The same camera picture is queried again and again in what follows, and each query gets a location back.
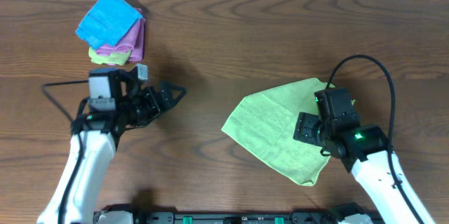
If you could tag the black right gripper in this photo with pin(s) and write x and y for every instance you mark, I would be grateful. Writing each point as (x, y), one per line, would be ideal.
(306, 128)

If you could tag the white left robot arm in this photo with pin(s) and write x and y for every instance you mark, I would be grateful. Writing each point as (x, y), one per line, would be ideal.
(100, 122)

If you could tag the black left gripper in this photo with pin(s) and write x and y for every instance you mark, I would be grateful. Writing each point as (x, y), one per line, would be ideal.
(156, 98)

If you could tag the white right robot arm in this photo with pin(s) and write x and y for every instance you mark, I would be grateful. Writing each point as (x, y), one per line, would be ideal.
(363, 152)

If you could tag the pink folded cloth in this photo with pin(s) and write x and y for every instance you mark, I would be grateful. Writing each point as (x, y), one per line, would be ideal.
(132, 41)

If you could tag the blue folded cloth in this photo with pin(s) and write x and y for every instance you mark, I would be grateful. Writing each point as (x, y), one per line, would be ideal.
(107, 22)

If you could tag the light green microfiber cloth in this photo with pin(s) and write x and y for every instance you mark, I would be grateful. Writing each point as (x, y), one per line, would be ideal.
(264, 123)

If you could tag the green folded cloth in stack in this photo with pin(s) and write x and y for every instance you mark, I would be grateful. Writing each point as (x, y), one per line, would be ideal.
(118, 58)

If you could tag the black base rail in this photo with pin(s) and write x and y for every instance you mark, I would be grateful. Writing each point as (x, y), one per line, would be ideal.
(346, 213)

